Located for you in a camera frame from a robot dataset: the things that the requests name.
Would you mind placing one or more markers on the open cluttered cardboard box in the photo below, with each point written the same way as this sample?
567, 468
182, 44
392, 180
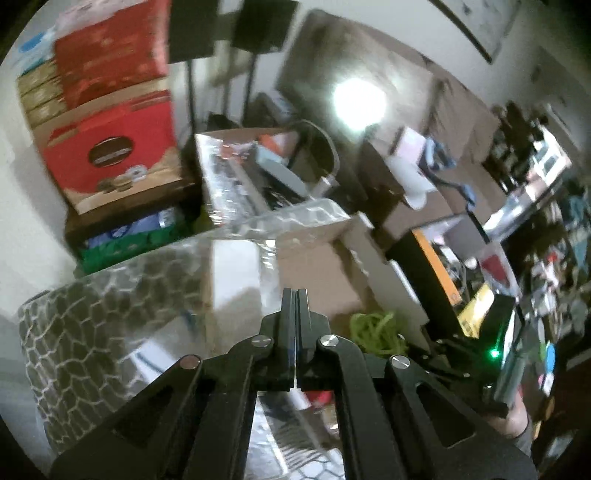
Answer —
249, 170

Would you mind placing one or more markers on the pink tissue pack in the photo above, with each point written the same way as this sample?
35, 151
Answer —
87, 11

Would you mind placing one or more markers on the black speaker stand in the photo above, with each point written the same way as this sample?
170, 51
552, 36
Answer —
249, 87
190, 101

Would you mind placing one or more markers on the red packet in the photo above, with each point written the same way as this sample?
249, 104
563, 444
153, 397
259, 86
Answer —
496, 272

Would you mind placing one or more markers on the framed wall painting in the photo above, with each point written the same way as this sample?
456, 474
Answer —
480, 23

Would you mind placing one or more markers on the blue white tissue pack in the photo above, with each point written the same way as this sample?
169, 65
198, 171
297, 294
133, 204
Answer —
34, 46

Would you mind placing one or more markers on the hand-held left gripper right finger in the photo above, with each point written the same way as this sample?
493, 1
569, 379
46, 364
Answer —
304, 323

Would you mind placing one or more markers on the white cardboard box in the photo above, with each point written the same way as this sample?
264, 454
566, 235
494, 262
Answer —
323, 277

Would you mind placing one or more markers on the black speaker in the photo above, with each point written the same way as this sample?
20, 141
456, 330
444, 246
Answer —
263, 23
194, 30

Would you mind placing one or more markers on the brown cushioned sofa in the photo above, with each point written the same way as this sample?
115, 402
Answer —
415, 92

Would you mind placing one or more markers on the grey white patterned blanket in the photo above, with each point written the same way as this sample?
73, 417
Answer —
92, 332

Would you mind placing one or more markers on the green and blue package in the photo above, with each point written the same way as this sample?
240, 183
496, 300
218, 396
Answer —
134, 235

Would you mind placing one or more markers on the blue clip toy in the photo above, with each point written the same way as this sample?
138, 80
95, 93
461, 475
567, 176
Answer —
443, 157

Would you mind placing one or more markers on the red gift box upper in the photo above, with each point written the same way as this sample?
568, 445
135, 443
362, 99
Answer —
111, 55

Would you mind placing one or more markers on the bright portable lamp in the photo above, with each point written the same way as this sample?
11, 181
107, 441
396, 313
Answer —
359, 104

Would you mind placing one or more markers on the black storage bin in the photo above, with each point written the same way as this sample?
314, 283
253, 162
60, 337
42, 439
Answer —
429, 267

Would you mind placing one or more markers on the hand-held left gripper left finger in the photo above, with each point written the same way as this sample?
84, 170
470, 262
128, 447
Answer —
287, 323

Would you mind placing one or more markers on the red chocolate print gift bag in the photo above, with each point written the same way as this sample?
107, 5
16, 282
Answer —
115, 157

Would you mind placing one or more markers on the person's right hand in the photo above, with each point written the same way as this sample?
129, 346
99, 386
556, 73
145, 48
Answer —
517, 424

